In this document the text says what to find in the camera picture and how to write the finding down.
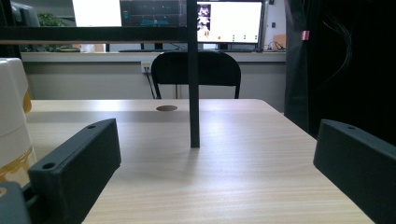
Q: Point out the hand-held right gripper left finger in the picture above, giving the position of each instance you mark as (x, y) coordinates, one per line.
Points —
(77, 168)

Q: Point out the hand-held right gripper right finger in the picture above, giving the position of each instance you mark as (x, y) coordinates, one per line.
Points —
(358, 165)

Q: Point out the white lid spice jar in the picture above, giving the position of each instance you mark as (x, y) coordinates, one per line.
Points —
(11, 109)

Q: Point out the black metal rack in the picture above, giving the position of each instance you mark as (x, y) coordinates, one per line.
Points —
(193, 93)

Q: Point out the dark curtain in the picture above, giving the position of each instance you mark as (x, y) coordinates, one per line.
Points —
(358, 62)

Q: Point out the grey office desk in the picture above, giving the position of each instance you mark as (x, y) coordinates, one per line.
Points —
(93, 57)

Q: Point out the pink clip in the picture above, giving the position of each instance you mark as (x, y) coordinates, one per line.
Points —
(305, 35)

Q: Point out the green plant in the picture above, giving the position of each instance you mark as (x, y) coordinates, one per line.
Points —
(49, 19)

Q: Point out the computer monitor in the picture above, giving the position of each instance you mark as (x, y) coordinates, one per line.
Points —
(96, 12)
(230, 21)

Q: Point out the black chair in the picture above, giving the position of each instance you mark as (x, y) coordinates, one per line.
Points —
(214, 70)

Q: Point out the white wall socket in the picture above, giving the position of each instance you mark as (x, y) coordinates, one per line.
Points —
(146, 66)

